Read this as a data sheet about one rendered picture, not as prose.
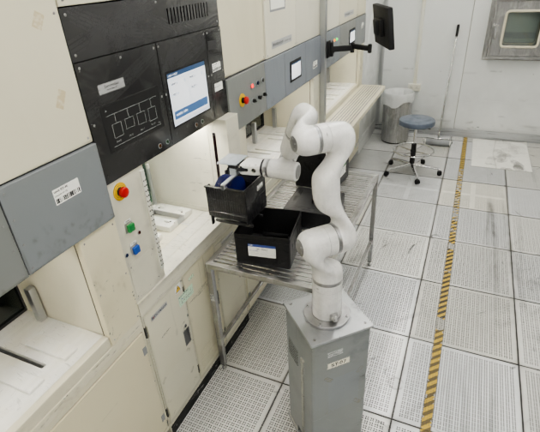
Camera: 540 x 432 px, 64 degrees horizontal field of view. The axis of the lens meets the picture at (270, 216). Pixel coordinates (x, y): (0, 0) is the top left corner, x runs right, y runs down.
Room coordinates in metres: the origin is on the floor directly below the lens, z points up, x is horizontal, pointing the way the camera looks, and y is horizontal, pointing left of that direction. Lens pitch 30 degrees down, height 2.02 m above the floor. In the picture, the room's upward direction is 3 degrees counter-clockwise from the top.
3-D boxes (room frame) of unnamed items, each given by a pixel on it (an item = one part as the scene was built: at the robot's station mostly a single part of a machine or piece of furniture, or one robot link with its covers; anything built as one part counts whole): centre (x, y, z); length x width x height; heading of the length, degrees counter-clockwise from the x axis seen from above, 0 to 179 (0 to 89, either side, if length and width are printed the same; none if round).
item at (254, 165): (1.79, 0.06, 1.25); 0.11 x 0.10 x 0.07; 64
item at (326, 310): (1.35, -0.21, 0.85); 0.19 x 0.19 x 0.18
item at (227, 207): (1.84, 0.15, 1.11); 0.24 x 0.20 x 0.32; 154
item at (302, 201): (2.16, -0.26, 0.83); 0.29 x 0.29 x 0.13; 67
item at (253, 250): (1.83, 0.01, 0.85); 0.28 x 0.28 x 0.17; 73
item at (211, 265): (2.21, -0.21, 0.38); 1.30 x 0.60 x 0.76; 155
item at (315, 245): (1.34, -0.18, 1.07); 0.19 x 0.12 x 0.24; 110
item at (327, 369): (1.35, -0.21, 0.38); 0.28 x 0.28 x 0.76; 20
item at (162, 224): (2.03, 0.56, 0.89); 0.22 x 0.21 x 0.04; 65
